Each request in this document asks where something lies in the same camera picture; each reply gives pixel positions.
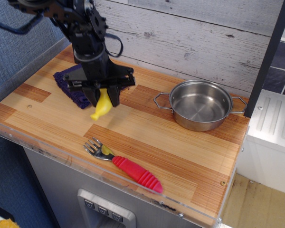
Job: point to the stainless steel pot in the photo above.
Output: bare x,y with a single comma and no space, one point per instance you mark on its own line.
200,105

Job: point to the folded purple cloth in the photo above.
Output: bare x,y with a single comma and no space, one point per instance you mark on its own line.
77,97

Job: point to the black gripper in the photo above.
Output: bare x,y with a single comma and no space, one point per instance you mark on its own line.
96,71

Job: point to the black vertical post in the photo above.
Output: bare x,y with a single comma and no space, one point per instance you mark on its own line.
266,63

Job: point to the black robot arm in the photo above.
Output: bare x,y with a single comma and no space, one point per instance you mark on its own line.
85,28

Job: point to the fork with red handle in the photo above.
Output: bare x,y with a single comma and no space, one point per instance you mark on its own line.
139,174

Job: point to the white toy sink unit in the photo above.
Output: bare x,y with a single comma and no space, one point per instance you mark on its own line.
262,158

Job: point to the silver toy fridge cabinet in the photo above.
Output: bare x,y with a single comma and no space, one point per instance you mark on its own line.
83,199

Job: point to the yellow toy banana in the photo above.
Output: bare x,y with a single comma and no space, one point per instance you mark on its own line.
103,105

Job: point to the yellow object bottom corner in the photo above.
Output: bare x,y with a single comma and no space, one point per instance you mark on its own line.
8,223

